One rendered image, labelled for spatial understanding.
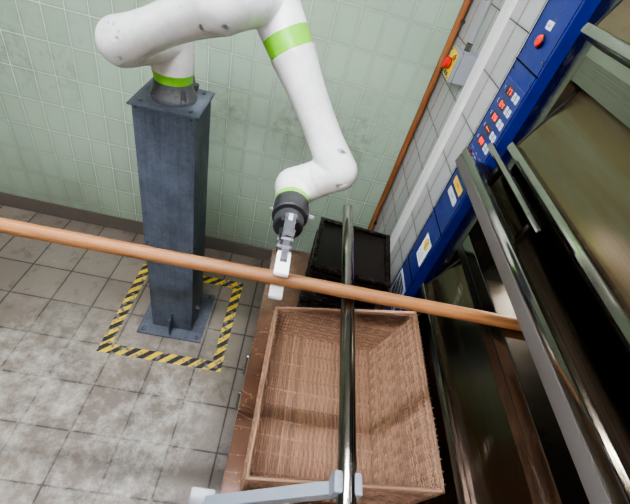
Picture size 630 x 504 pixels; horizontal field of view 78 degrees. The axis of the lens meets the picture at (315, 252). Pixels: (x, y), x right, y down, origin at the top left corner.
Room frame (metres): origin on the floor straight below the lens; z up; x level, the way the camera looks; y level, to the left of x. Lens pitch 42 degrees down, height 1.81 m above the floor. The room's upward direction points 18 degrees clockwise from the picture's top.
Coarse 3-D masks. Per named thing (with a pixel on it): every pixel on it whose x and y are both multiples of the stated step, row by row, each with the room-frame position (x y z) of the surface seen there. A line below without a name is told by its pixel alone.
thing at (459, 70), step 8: (456, 48) 1.56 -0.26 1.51; (456, 56) 1.51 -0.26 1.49; (464, 56) 1.50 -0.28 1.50; (472, 56) 1.51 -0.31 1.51; (456, 64) 1.50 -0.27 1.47; (464, 64) 1.51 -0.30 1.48; (472, 64) 1.51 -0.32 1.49; (448, 72) 1.52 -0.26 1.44; (456, 72) 1.50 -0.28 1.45; (464, 72) 1.51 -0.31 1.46; (448, 80) 1.50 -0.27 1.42; (456, 80) 1.50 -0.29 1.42; (464, 80) 1.51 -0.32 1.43
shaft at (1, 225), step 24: (48, 240) 0.47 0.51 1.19; (72, 240) 0.48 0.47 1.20; (96, 240) 0.50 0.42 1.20; (168, 264) 0.51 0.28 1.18; (192, 264) 0.52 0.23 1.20; (216, 264) 0.53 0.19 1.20; (240, 264) 0.55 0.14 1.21; (312, 288) 0.56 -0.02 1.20; (336, 288) 0.57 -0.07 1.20; (360, 288) 0.59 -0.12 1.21; (432, 312) 0.60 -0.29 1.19; (456, 312) 0.61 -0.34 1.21; (480, 312) 0.63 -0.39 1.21
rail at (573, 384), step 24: (480, 168) 0.85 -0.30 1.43; (480, 192) 0.76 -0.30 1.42; (504, 240) 0.60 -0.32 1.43; (528, 288) 0.48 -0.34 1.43; (552, 336) 0.39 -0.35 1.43; (552, 360) 0.36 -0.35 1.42; (576, 384) 0.32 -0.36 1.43; (576, 408) 0.29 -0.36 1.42; (600, 432) 0.26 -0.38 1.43; (600, 456) 0.24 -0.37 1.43; (624, 480) 0.21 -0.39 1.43
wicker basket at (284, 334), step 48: (288, 336) 0.85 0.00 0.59; (336, 336) 0.88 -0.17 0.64; (384, 336) 0.90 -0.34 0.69; (288, 384) 0.66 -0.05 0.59; (336, 384) 0.72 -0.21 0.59; (384, 384) 0.73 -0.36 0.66; (288, 432) 0.51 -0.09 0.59; (336, 432) 0.56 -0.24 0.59; (384, 432) 0.58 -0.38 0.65; (432, 432) 0.51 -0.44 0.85; (288, 480) 0.33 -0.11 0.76; (384, 480) 0.45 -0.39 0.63; (432, 480) 0.41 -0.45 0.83
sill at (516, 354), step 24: (480, 240) 0.95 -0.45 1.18; (480, 264) 0.84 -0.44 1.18; (480, 288) 0.77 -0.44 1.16; (504, 288) 0.77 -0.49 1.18; (504, 312) 0.69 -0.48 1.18; (504, 336) 0.61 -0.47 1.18; (504, 360) 0.56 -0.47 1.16; (528, 360) 0.56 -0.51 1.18; (528, 384) 0.50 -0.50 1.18; (528, 408) 0.45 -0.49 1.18; (528, 432) 0.41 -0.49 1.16; (552, 432) 0.41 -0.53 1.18; (552, 456) 0.36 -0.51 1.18; (552, 480) 0.32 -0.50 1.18; (576, 480) 0.33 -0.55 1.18
